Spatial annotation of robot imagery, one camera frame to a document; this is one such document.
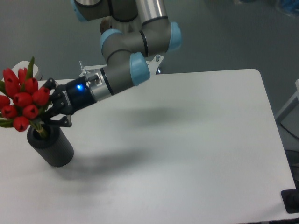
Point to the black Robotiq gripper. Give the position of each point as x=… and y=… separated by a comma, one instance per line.
x=66, y=100

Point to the red tulip bouquet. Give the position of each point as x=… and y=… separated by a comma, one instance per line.
x=22, y=101

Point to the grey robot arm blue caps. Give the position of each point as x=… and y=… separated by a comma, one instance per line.
x=124, y=52

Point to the dark grey ribbed vase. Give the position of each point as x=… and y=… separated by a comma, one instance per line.
x=56, y=150

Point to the black box at table edge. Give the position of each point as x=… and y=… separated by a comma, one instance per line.
x=291, y=200

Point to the blue plastic bag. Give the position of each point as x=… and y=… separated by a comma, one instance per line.
x=290, y=7

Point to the white furniture frame right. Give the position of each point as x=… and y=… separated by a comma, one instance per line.
x=291, y=103

